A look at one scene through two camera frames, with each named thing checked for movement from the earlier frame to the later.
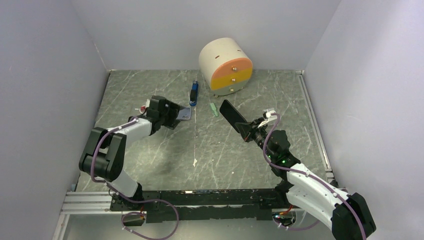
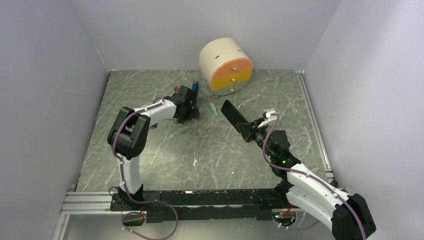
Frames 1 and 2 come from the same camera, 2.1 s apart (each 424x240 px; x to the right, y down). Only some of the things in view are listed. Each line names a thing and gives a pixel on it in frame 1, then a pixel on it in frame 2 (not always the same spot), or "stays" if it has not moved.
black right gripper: [248, 128] stays
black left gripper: [174, 109] → [193, 113]
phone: [231, 114] stays
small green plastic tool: [214, 108] stays
